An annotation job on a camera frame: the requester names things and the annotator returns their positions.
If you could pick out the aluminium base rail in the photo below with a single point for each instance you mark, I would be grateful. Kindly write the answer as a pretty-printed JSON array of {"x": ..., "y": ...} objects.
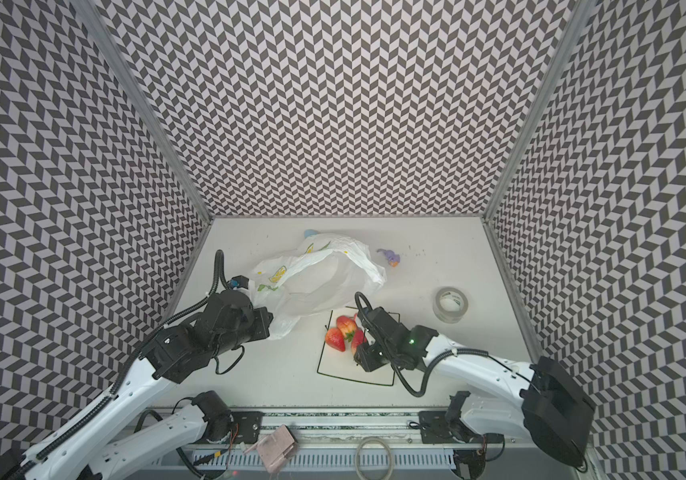
[{"x": 402, "y": 427}]

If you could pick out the grey corner frame post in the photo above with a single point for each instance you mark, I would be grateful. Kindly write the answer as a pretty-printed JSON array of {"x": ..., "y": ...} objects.
[{"x": 564, "y": 48}]

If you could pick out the left grey corner post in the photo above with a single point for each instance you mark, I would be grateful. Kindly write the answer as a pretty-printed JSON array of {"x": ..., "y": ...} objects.
[{"x": 88, "y": 13}]

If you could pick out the grey tape roll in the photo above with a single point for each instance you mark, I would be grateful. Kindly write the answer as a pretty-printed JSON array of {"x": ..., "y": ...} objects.
[{"x": 450, "y": 305}]

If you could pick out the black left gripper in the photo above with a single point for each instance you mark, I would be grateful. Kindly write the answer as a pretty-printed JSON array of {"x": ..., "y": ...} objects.
[{"x": 261, "y": 318}]

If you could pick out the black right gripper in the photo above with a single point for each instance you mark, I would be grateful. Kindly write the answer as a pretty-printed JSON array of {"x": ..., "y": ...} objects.
[{"x": 366, "y": 355}]

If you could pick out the white mat black border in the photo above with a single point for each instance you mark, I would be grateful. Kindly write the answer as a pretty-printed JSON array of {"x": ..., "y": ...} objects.
[{"x": 343, "y": 365}]

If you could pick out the pink transparent box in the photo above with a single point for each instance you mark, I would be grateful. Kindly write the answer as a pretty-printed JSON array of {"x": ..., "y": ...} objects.
[{"x": 277, "y": 449}]

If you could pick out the red fake apple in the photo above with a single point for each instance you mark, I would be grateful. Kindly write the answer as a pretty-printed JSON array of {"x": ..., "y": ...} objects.
[{"x": 335, "y": 339}]

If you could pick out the purple elephant toy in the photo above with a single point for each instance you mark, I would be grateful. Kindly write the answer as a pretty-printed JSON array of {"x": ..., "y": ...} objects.
[{"x": 392, "y": 258}]

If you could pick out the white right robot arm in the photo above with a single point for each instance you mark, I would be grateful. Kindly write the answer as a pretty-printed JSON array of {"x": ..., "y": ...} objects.
[{"x": 541, "y": 401}]

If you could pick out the white plastic bag lemon print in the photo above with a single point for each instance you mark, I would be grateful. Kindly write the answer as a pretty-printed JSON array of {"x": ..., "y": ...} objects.
[{"x": 322, "y": 274}]

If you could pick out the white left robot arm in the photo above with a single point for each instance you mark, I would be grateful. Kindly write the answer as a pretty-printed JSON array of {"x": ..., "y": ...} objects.
[{"x": 87, "y": 446}]

